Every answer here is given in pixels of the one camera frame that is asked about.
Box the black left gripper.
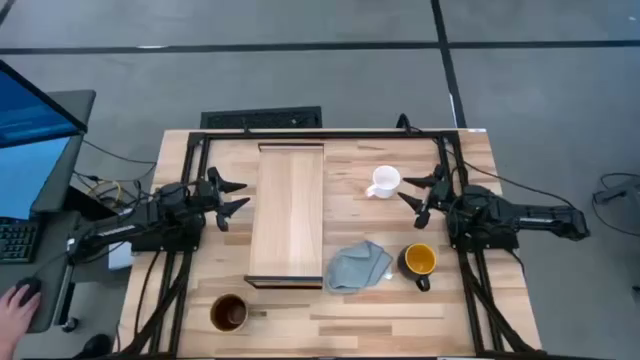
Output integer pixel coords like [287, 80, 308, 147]
[197, 167, 251, 232]

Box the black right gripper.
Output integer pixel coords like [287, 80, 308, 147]
[397, 163, 454, 230]

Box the white mug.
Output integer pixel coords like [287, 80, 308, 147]
[364, 165, 402, 200]

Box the black mug with yellow inside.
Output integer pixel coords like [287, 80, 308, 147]
[397, 243, 438, 293]

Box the olive brown mug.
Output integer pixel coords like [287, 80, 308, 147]
[209, 293, 268, 333]

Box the wooden shelf with metal ends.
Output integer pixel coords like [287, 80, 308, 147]
[243, 142, 325, 290]

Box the black floor vent grille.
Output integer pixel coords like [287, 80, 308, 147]
[199, 105, 324, 130]

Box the grey cloth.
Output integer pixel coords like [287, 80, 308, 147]
[324, 240, 394, 295]

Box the white box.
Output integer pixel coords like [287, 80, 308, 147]
[107, 241, 134, 271]

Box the grey side desk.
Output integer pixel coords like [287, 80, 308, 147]
[0, 209, 84, 334]

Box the person's black shoe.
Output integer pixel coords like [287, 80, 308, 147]
[74, 333, 114, 360]

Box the grey framed computer monitor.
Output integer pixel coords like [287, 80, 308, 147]
[0, 89, 97, 221]

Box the black keyboard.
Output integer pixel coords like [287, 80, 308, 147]
[0, 217, 41, 265]

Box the black computer mouse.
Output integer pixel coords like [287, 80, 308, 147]
[13, 276, 44, 302]

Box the black framed computer monitor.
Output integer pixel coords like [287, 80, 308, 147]
[0, 58, 89, 150]

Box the person's hand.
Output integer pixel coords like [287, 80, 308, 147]
[0, 284, 42, 360]

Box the black looped cable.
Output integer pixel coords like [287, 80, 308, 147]
[396, 113, 419, 135]

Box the black aluminium table frame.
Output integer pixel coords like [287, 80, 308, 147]
[114, 128, 546, 359]

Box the yellow cable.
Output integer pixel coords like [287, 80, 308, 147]
[88, 180, 124, 205]

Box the black floor device with cable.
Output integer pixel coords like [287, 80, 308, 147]
[592, 172, 640, 239]

